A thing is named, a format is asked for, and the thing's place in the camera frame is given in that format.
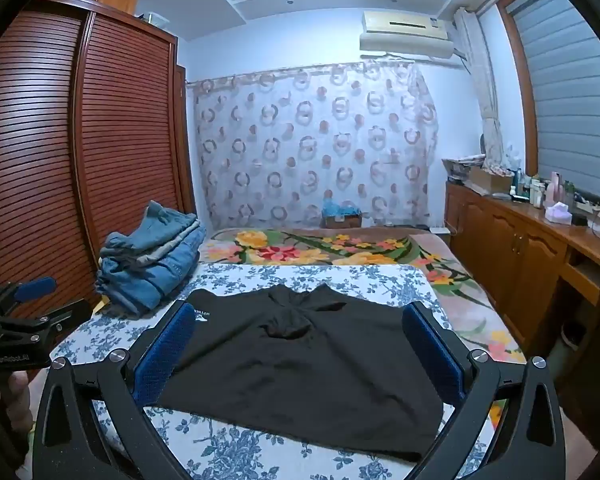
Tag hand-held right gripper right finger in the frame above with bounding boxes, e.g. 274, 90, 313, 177
401, 301, 567, 480

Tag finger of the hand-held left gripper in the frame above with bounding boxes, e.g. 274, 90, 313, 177
0, 298, 94, 347
0, 277, 57, 312

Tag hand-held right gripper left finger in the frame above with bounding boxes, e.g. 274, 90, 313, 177
32, 301, 201, 480

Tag black pants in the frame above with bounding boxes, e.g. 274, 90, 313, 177
155, 283, 445, 464

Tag person's left hand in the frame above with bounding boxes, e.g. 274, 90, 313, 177
0, 370, 34, 463

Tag brown louvred wardrobe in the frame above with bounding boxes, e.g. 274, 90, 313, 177
0, 0, 197, 321

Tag wooden sideboard cabinet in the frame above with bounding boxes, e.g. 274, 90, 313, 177
444, 180, 600, 361

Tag light blue denim jeans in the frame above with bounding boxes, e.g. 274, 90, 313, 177
144, 200, 201, 235

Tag colourful floral blanket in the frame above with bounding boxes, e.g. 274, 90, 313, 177
200, 227, 527, 366

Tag bed with blue floral sheet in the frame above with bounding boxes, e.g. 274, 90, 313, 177
47, 261, 498, 480

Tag cardboard box with blue cloth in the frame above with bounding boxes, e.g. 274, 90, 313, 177
321, 198, 364, 229

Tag open cardboard box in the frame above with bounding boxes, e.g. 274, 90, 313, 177
467, 166, 514, 196

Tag white tissue box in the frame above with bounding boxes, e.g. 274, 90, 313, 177
543, 202, 574, 225

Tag patterned storage box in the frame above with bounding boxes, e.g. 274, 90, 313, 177
441, 154, 487, 182

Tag row of toiletry bottles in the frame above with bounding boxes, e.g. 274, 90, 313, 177
509, 167, 577, 207

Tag tied white curtain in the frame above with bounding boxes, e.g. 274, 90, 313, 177
454, 7, 505, 171

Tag grey window blind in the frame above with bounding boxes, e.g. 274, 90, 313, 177
507, 0, 600, 211

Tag translucent storage box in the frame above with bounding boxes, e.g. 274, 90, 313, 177
139, 10, 171, 29

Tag white air conditioner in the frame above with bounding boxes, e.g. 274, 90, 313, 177
358, 10, 455, 59

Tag ring patterned curtain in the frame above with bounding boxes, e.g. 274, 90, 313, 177
192, 60, 440, 231

